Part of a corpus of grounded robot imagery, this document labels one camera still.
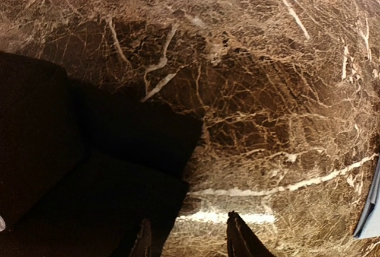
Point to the folded black shirt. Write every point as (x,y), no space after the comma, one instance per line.
(82,166)

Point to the light blue long sleeve shirt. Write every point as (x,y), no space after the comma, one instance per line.
(368,224)

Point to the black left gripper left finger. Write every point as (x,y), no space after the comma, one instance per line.
(138,242)

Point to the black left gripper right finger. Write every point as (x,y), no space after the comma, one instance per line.
(241,240)

